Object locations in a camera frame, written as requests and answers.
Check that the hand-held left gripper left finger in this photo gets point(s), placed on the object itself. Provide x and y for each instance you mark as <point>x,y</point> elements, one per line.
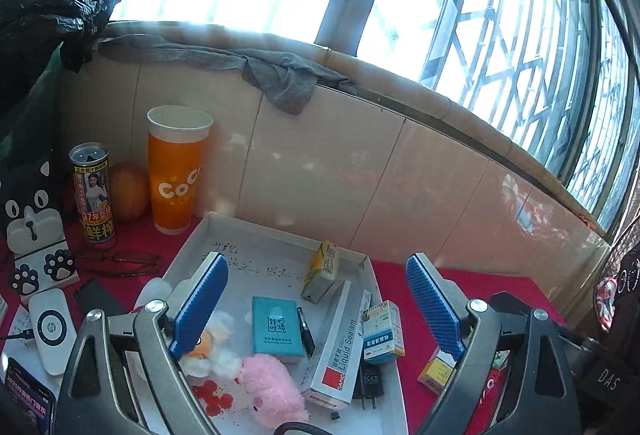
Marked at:
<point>200,305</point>

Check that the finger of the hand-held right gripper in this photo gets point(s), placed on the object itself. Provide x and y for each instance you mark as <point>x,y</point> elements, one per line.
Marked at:
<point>570,340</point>

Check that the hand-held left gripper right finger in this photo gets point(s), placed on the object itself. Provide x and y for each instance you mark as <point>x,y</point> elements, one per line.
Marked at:
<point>432,305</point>

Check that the blue white medicine box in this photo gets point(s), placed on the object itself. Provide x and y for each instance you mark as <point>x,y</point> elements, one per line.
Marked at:
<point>382,335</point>

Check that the white cardboard tray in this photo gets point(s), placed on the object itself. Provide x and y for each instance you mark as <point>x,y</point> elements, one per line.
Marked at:
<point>240,255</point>

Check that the small white printed box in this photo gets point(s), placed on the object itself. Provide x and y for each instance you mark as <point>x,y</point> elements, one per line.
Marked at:
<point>365,312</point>

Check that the yellow red small box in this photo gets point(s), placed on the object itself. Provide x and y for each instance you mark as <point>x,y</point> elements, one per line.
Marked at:
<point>435,375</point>

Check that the black gel pen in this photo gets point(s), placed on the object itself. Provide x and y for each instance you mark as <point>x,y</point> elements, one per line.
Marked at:
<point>305,330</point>

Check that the long white sealant box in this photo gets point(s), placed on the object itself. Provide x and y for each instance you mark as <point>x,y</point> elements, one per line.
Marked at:
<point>335,355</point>

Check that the yellow carton box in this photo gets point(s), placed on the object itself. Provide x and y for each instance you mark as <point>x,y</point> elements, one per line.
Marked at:
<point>322,265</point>

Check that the white toy figure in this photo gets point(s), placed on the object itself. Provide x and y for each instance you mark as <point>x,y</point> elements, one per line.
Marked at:
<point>220,355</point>

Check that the teal tissue pack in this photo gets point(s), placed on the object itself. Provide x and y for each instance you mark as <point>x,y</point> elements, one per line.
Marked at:
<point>277,330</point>

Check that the small red ornament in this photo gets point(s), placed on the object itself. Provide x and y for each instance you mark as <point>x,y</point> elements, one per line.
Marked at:
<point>212,397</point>

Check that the black charger plug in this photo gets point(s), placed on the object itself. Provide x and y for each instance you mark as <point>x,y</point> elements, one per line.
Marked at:
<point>369,380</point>

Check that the black wallet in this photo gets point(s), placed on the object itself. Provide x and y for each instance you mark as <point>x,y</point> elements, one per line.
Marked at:
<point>97,297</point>

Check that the pink plush toy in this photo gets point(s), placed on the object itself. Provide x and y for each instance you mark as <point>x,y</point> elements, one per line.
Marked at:
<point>272,390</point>

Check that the orange paper cup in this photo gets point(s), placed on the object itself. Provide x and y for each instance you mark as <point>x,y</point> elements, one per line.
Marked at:
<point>175,185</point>

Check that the orange fruit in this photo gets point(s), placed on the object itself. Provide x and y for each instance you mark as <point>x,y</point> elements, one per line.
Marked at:
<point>130,192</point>

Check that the printed drink can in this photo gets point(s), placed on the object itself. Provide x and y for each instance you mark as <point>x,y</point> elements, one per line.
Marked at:
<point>95,200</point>

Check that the white paper note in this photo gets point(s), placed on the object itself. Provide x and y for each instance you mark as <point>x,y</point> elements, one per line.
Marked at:
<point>20,320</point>

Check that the smartphone with lit screen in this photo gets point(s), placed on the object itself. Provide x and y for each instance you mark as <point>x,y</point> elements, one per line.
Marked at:
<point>27,395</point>

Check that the grey cloth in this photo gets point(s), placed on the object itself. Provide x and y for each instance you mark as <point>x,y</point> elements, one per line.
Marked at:
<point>285,80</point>

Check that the window with metal grille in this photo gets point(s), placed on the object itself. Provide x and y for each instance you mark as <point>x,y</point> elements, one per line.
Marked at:
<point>500,40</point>

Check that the black plastic bag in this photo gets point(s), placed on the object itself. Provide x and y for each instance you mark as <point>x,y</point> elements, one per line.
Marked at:
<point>50,15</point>

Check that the thin frame glasses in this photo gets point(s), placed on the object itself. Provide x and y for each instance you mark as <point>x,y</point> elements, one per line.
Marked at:
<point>156,260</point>

